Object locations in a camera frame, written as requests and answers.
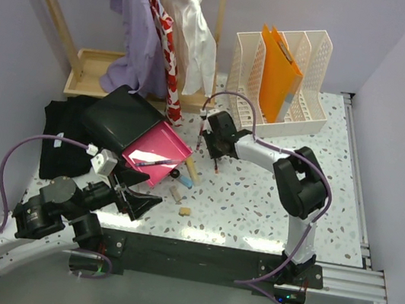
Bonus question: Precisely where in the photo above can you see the orange red pen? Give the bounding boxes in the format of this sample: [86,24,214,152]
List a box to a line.
[213,158,219,174]

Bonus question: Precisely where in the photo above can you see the yellow highlighter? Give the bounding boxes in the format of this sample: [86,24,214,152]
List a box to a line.
[185,156,200,186]

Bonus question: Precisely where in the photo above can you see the purple hanging shirt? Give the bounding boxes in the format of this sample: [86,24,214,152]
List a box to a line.
[99,0,167,98]

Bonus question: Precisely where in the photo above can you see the red poppy print garment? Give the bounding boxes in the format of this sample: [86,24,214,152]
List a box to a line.
[150,0,183,127]

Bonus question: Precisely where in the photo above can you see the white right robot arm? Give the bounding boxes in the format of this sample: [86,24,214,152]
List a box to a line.
[199,110,332,285]

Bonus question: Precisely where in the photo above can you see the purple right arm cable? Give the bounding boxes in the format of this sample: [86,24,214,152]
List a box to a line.
[172,88,349,304]

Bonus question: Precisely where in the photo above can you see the dark red pen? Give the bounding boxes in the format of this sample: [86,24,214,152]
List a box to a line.
[196,118,206,151]

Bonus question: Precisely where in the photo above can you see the beige worn eraser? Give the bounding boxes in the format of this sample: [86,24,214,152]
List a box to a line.
[169,186,182,204]

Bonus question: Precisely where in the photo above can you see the pink top drawer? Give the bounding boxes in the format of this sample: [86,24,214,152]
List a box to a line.
[122,122,193,187]

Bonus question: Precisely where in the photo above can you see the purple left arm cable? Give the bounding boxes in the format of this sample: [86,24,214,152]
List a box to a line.
[0,126,131,299]

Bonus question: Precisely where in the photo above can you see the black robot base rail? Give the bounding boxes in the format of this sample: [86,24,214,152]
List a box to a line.
[99,229,324,304]

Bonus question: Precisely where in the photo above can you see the blue pen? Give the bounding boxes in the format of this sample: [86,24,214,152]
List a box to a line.
[134,159,182,167]

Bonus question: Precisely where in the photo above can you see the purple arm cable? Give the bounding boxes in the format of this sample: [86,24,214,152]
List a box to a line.
[172,88,349,304]
[0,126,131,299]

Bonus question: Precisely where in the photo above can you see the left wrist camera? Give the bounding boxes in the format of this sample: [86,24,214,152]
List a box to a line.
[91,149,118,177]

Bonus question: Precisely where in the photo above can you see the orange clip folder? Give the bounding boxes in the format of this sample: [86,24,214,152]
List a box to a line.
[258,24,304,123]

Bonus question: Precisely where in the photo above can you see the white hanging garment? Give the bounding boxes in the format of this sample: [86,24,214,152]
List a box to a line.
[160,0,217,97]

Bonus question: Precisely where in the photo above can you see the black cloth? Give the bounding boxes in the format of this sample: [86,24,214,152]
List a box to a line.
[32,88,115,189]

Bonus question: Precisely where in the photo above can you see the clear lead case blue cap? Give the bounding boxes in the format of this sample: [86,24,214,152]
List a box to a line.
[177,174,193,189]

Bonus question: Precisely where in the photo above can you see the aluminium frame rail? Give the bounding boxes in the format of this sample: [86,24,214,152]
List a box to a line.
[324,92,389,304]

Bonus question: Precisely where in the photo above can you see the small tan eraser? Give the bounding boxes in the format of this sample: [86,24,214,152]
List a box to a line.
[178,207,192,217]

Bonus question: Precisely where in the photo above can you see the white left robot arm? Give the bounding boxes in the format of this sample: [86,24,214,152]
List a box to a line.
[0,160,162,277]

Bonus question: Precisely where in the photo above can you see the cream plastic file organizer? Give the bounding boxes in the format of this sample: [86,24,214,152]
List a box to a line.
[226,26,333,138]

